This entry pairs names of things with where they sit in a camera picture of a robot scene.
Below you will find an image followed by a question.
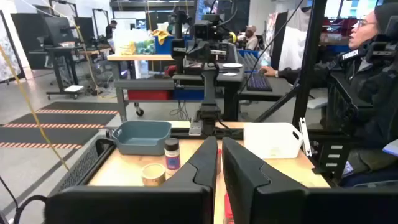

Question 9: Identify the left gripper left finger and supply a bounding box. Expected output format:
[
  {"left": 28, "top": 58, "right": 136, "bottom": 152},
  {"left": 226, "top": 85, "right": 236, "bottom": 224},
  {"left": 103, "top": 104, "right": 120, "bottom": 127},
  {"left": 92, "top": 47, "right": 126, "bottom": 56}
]
[{"left": 163, "top": 136, "right": 218, "bottom": 190}]

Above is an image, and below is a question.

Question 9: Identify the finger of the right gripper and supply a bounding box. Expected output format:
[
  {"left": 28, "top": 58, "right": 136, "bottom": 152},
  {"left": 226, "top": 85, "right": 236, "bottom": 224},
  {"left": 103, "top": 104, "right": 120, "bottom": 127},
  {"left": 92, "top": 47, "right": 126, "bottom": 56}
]
[
  {"left": 198, "top": 42, "right": 214, "bottom": 63},
  {"left": 185, "top": 42, "right": 200, "bottom": 63}
]

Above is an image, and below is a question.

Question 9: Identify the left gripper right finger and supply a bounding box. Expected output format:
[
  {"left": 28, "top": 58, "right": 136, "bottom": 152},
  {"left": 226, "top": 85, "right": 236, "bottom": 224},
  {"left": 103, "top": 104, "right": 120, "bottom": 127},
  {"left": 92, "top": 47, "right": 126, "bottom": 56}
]
[{"left": 221, "top": 136, "right": 308, "bottom": 224}]

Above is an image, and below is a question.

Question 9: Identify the purple-label spice jar black cap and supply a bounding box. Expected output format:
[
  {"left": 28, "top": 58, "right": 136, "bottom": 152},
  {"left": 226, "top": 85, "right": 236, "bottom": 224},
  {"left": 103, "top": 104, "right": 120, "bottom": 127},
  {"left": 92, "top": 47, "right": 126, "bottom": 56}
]
[{"left": 164, "top": 138, "right": 182, "bottom": 171}]

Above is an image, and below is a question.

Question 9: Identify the tan-lidded spice jar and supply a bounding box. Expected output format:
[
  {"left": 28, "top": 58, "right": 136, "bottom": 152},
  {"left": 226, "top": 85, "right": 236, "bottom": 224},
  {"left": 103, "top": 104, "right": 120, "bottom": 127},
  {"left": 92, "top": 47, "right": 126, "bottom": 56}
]
[{"left": 141, "top": 162, "right": 167, "bottom": 187}]

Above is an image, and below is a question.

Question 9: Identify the blue crate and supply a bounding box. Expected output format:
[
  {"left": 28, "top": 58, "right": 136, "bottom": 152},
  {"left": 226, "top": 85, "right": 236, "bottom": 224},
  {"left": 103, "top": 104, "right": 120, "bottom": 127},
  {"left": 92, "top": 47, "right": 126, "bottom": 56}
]
[{"left": 154, "top": 35, "right": 175, "bottom": 55}]

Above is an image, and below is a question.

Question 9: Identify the yellow cloth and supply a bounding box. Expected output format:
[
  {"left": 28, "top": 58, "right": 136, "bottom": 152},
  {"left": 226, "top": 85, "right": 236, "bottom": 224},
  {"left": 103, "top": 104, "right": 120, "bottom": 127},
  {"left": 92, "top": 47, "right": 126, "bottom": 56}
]
[{"left": 151, "top": 29, "right": 171, "bottom": 45}]

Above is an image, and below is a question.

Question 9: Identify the blue storage bin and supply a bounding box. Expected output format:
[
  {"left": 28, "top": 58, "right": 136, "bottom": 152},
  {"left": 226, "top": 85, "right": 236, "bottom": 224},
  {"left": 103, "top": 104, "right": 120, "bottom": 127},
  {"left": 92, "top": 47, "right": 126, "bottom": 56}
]
[{"left": 172, "top": 88, "right": 205, "bottom": 101}]

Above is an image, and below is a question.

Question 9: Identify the wooden-top table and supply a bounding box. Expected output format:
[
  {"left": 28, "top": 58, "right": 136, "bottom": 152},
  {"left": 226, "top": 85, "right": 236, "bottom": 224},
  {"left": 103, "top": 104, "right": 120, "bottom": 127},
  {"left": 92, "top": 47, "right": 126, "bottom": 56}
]
[{"left": 106, "top": 54, "right": 175, "bottom": 80}]

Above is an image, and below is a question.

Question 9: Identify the person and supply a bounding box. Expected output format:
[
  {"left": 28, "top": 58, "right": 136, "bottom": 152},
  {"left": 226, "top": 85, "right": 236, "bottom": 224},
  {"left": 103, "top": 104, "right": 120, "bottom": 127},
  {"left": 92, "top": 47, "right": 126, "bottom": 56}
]
[
  {"left": 104, "top": 19, "right": 118, "bottom": 41},
  {"left": 236, "top": 24, "right": 259, "bottom": 51},
  {"left": 259, "top": 2, "right": 398, "bottom": 187}
]

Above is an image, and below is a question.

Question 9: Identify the red storage bin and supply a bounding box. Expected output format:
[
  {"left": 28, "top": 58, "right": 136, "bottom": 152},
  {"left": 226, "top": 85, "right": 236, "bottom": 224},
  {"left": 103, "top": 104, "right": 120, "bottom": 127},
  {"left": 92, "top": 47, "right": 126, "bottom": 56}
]
[{"left": 127, "top": 89, "right": 172, "bottom": 101}]

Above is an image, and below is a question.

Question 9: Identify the white plastic bin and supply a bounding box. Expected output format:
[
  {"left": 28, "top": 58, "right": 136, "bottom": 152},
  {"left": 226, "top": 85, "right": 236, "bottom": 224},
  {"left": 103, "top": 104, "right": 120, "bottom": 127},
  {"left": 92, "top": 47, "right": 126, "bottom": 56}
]
[{"left": 243, "top": 121, "right": 304, "bottom": 160}]

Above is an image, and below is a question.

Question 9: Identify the backlit keyboard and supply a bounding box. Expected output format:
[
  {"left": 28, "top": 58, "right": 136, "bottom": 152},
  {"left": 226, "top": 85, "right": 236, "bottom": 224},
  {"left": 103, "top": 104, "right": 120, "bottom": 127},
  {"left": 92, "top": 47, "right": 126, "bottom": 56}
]
[{"left": 245, "top": 73, "right": 274, "bottom": 93}]

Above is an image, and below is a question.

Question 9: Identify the blue-grey plastic bin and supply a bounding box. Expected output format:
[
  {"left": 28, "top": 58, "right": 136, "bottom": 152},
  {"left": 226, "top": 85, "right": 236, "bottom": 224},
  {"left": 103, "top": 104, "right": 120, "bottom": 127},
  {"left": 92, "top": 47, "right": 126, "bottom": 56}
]
[{"left": 111, "top": 120, "right": 172, "bottom": 156}]

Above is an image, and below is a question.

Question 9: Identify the black desk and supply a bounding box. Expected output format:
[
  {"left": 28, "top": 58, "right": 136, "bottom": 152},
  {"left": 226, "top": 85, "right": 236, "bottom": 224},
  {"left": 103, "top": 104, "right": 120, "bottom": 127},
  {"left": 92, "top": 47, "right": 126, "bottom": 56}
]
[{"left": 238, "top": 74, "right": 299, "bottom": 103}]

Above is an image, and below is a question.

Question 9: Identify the black mat striped edge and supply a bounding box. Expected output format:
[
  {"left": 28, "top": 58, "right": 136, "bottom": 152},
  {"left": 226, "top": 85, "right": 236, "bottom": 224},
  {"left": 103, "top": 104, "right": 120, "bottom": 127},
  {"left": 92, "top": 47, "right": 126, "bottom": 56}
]
[
  {"left": 0, "top": 126, "right": 101, "bottom": 150},
  {"left": 1, "top": 111, "right": 118, "bottom": 129},
  {"left": 35, "top": 101, "right": 121, "bottom": 115}
]

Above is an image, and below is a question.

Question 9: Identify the black monitor cart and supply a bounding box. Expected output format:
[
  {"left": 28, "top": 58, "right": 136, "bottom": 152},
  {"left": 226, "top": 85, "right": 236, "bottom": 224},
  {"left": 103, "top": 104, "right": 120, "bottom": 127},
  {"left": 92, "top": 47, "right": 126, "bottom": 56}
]
[{"left": 43, "top": 45, "right": 85, "bottom": 101}]

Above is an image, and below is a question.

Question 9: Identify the black monitor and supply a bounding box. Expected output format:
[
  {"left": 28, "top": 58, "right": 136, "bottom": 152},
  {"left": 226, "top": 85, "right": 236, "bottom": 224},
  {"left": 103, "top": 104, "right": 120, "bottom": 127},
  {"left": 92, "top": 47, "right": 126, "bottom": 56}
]
[{"left": 42, "top": 16, "right": 76, "bottom": 47}]

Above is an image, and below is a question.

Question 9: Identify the black perforated computer case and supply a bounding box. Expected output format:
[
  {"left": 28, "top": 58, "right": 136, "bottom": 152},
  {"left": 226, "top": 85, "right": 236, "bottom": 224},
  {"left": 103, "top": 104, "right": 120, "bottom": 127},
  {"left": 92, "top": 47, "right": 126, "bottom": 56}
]
[{"left": 46, "top": 136, "right": 118, "bottom": 197}]

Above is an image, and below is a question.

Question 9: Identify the black partition panel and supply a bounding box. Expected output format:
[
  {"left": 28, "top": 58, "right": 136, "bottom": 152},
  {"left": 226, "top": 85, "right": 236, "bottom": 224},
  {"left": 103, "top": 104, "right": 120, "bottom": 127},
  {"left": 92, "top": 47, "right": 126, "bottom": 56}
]
[{"left": 10, "top": 12, "right": 47, "bottom": 71}]

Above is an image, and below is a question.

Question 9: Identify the patterned fabric board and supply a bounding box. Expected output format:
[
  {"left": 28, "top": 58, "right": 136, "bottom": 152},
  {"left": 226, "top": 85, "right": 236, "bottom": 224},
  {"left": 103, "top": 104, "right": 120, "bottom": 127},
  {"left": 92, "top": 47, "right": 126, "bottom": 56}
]
[{"left": 0, "top": 11, "right": 26, "bottom": 85}]

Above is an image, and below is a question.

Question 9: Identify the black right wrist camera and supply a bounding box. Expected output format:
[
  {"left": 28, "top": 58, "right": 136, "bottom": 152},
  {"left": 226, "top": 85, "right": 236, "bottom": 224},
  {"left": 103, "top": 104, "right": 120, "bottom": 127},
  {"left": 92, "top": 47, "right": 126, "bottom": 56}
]
[{"left": 194, "top": 20, "right": 220, "bottom": 41}]

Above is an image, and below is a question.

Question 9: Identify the silver metal bracket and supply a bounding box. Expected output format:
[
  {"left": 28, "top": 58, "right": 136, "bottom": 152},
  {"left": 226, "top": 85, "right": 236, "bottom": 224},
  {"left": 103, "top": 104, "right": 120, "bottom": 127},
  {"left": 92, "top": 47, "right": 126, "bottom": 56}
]
[{"left": 188, "top": 120, "right": 203, "bottom": 136}]

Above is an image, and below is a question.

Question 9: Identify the white metal bracket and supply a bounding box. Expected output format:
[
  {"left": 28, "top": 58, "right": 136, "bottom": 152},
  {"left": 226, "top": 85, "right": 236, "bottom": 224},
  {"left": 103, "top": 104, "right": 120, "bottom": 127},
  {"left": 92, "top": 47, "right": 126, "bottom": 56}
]
[{"left": 298, "top": 117, "right": 313, "bottom": 157}]

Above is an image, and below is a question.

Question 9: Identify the yellow cable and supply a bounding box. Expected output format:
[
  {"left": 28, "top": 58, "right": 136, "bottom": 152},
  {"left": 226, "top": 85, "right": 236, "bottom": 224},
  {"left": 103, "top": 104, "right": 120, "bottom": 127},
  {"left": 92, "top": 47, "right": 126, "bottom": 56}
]
[{"left": 0, "top": 45, "right": 71, "bottom": 172}]

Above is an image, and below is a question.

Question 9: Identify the black cable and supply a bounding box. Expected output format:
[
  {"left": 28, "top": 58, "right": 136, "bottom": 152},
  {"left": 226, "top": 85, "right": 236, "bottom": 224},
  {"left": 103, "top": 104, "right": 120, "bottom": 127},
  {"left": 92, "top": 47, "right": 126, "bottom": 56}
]
[{"left": 0, "top": 175, "right": 49, "bottom": 224}]

